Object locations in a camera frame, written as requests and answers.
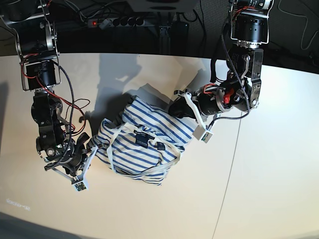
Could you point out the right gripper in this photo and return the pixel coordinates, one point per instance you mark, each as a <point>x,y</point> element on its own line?
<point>74,160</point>

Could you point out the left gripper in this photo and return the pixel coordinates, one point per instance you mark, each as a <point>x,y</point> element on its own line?
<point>210,99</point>

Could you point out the blue white striped T-shirt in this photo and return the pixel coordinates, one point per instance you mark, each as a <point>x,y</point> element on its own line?
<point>144,144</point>

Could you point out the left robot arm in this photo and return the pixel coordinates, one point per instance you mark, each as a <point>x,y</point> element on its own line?
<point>243,32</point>

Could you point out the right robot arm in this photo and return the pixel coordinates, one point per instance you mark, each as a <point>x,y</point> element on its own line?
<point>58,143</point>

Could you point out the black power adapter box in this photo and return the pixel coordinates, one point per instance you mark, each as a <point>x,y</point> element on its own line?
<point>179,31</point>

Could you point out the aluminium table leg profile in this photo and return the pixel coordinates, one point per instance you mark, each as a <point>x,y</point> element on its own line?
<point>164,41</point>

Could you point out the black power strip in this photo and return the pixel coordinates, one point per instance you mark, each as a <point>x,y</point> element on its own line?
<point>116,22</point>

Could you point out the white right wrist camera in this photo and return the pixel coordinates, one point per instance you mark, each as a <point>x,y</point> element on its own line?
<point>80,185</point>

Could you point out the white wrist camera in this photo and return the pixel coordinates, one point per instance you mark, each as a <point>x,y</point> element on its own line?
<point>80,185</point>
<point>202,134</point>

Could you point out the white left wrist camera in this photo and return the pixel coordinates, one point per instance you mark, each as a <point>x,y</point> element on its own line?
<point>202,134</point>

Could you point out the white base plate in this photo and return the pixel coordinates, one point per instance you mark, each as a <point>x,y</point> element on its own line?
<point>162,5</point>

